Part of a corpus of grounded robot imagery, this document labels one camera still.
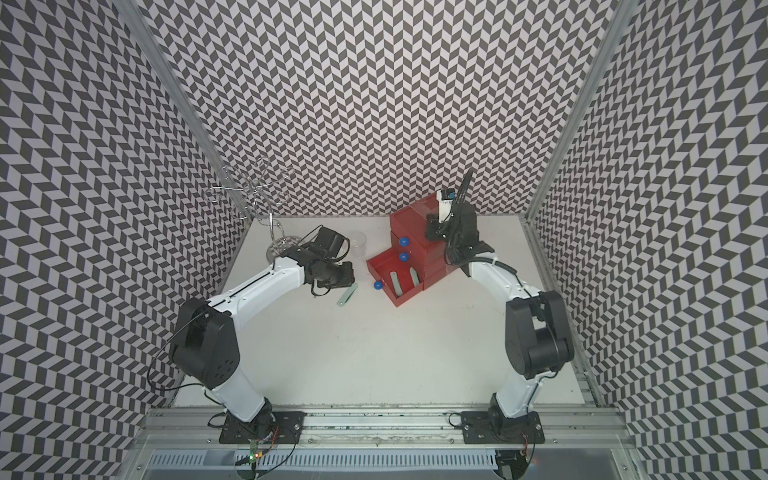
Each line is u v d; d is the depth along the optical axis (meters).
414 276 1.01
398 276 1.01
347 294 0.96
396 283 0.99
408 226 0.94
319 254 0.67
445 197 0.75
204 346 0.45
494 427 0.65
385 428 0.75
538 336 0.47
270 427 0.70
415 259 0.90
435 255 0.82
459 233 0.68
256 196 0.84
